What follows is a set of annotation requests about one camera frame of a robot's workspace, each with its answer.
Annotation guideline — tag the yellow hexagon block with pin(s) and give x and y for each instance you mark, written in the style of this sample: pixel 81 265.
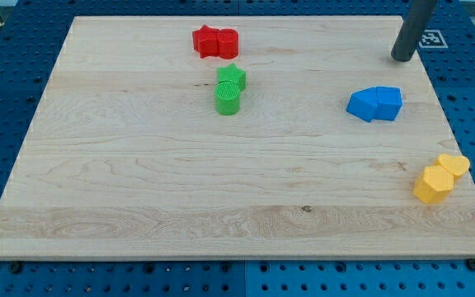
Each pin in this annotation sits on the yellow hexagon block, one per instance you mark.
pixel 433 185

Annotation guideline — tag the white fiducial marker tag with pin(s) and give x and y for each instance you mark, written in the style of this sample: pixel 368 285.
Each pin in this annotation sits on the white fiducial marker tag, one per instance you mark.
pixel 432 39

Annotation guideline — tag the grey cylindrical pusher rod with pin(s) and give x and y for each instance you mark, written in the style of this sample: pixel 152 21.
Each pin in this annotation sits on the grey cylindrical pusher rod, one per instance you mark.
pixel 412 29

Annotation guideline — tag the blue wedge block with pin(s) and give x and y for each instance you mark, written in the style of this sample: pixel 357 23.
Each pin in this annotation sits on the blue wedge block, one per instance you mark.
pixel 363 104

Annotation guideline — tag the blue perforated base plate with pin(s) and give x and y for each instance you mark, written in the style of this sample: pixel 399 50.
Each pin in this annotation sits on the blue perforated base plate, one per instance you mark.
pixel 30 41

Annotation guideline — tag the red cylinder block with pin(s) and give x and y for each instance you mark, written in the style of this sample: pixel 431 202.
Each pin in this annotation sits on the red cylinder block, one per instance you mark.
pixel 228 43

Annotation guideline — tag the wooden board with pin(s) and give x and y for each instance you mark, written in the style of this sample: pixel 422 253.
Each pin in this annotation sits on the wooden board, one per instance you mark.
pixel 127 159

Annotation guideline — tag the green star block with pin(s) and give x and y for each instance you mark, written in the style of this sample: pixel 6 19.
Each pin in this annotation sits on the green star block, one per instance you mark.
pixel 232 73

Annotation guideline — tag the blue cube block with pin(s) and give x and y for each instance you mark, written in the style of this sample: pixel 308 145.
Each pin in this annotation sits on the blue cube block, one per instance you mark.
pixel 389 101

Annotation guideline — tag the yellow heart block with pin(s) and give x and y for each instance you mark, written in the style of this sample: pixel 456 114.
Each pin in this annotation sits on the yellow heart block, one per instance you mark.
pixel 457 165

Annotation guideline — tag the green cylinder block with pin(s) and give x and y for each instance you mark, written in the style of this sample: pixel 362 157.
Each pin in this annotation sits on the green cylinder block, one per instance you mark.
pixel 227 98

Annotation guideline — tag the red star block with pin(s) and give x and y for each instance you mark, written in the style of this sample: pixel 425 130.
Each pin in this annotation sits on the red star block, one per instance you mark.
pixel 205 41

